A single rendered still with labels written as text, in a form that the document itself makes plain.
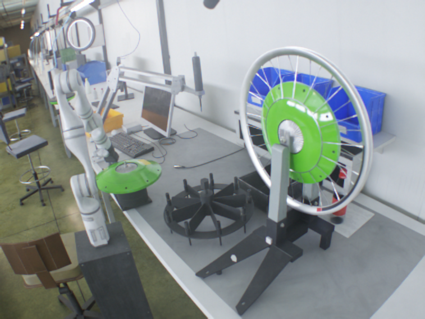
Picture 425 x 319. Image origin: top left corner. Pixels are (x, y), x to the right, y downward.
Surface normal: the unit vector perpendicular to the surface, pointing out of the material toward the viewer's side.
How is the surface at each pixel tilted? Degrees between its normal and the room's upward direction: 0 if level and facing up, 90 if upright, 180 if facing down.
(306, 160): 97
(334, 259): 0
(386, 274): 0
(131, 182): 23
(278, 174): 87
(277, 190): 87
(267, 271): 18
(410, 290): 0
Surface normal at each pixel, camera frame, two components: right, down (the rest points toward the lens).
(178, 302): -0.10, -0.90
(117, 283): 0.37, 0.36
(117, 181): -0.15, -0.73
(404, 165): -0.85, 0.29
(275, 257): -0.35, -0.76
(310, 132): -0.72, 0.28
